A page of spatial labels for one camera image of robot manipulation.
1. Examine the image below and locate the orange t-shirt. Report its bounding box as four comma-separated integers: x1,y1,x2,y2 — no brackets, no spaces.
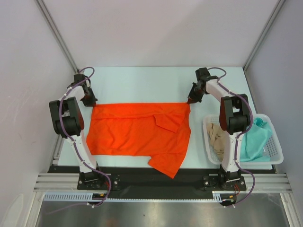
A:
86,103,191,178

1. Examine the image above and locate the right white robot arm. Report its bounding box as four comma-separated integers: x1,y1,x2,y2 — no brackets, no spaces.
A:
187,68,252,190

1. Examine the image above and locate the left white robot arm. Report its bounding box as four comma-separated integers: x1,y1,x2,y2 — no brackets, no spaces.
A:
49,73,105,189

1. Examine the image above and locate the beige t-shirt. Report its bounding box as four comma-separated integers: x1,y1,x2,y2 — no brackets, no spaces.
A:
206,123,225,162

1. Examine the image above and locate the teal t-shirt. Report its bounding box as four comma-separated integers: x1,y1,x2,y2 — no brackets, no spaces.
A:
240,118,272,162

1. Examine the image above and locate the white plastic basket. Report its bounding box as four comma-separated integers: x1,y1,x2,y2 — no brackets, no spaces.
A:
203,114,284,168

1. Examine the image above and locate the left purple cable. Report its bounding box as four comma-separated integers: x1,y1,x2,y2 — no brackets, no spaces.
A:
59,67,112,192

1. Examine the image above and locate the right aluminium frame post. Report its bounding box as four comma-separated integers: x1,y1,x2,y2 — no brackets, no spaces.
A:
242,0,287,73

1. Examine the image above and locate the aluminium frame post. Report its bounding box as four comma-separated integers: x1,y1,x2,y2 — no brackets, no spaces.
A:
242,0,287,73
34,0,79,73

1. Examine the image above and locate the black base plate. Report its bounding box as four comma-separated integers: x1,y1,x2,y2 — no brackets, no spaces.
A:
48,166,246,201

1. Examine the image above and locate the left aluminium frame post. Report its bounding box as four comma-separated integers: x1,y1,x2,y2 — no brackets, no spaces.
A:
34,0,79,73

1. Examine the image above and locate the white slotted cable duct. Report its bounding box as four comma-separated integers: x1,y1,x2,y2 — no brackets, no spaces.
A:
44,191,237,203

